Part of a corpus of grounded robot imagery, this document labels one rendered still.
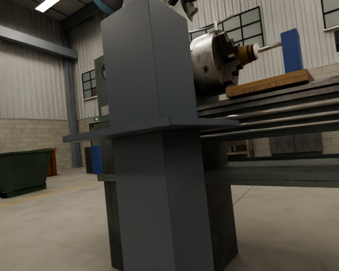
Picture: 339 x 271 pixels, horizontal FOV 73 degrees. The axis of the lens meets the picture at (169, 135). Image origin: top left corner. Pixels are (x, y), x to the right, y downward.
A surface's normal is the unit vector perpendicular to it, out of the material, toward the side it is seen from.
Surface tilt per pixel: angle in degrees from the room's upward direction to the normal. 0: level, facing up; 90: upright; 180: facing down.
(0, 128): 90
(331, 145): 90
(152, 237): 90
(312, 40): 90
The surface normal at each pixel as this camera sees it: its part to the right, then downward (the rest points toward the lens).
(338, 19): -0.52, 0.02
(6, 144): 0.85, -0.11
